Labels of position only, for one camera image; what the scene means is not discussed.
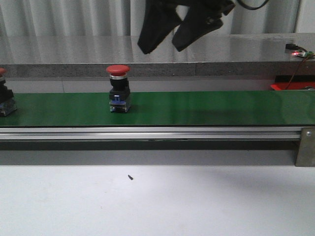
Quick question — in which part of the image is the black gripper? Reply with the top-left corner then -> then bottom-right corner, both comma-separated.
138,0 -> 235,54

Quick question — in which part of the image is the red push button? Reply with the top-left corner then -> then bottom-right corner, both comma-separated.
106,64 -> 131,113
0,68 -> 17,117

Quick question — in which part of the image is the red push button top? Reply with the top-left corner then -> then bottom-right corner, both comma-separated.
0,68 -> 17,117

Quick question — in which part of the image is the grey stone shelf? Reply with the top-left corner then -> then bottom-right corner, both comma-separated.
0,33 -> 315,78

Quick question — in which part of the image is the black usb plug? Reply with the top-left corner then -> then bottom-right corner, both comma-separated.
285,43 -> 298,52

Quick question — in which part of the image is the red plastic tray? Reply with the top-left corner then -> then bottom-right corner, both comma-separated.
270,82 -> 315,91

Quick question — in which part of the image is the small green circuit board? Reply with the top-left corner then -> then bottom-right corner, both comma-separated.
292,50 -> 315,59

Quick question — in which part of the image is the green conveyor belt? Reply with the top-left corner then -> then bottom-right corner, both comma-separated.
0,90 -> 315,127

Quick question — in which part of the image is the grey curtain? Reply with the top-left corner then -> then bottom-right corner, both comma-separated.
0,0 -> 301,36

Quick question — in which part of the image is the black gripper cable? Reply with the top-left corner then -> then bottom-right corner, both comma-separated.
235,0 -> 270,11

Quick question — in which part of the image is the thin orange wire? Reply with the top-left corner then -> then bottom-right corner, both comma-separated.
284,56 -> 309,90

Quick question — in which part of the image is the steel conveyor bracket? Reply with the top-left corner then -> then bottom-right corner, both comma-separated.
295,127 -> 315,167

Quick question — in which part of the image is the aluminium conveyor rail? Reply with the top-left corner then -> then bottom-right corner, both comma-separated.
0,126 -> 302,141

